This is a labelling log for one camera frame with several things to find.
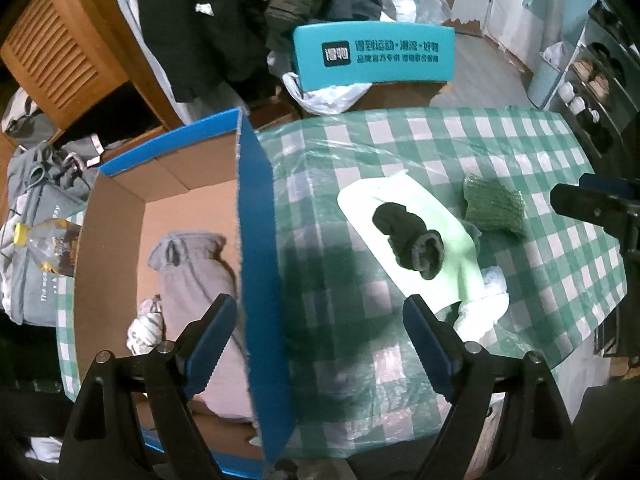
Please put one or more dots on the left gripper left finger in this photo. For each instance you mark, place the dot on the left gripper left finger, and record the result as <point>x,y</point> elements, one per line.
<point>174,372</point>

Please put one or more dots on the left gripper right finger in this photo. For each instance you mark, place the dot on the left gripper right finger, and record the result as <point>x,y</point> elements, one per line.
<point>458,374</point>

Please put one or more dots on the white printed sock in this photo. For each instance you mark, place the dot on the white printed sock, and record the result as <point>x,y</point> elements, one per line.
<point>147,330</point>

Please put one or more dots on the white blue striped sock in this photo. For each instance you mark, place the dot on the white blue striped sock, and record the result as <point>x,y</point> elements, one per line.
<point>480,304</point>

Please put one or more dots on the grey fleece garment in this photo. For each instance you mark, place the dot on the grey fleece garment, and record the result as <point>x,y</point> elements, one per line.
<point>192,274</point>

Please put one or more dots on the green sparkly knit cloth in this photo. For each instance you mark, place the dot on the green sparkly knit cloth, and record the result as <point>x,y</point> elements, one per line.
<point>491,206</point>

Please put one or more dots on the black fuzzy sock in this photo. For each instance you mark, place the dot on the black fuzzy sock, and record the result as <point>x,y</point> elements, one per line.
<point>415,247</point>

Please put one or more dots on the shoe rack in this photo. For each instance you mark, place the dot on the shoe rack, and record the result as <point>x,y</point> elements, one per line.
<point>598,90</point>

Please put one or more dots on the green checkered tablecloth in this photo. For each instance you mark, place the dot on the green checkered tablecloth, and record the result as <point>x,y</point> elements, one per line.
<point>331,223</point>

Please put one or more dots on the light blue trash bin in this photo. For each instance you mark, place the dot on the light blue trash bin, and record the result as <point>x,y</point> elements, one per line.
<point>545,77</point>

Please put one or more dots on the grey tote bag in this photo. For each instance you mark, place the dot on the grey tote bag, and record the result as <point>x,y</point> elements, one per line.
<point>30,295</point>

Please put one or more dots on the yellow cap plastic bottle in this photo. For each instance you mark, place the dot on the yellow cap plastic bottle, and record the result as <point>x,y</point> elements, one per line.
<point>52,243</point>

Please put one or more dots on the blue cardboard box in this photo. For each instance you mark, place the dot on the blue cardboard box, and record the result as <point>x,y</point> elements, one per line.
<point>187,217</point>

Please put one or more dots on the grey clothes pile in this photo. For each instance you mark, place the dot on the grey clothes pile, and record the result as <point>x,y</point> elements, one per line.
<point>37,162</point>

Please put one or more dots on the white plastic bag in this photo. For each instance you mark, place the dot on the white plastic bag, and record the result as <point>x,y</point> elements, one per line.
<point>333,100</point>

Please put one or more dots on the teal shoe box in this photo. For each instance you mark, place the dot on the teal shoe box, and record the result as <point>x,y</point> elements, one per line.
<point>372,52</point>

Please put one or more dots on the wooden louvered wardrobe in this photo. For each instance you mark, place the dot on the wooden louvered wardrobe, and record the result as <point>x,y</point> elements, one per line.
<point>79,62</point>

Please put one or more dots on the black hanging coat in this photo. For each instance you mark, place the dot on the black hanging coat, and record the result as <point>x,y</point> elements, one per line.
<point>202,44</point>

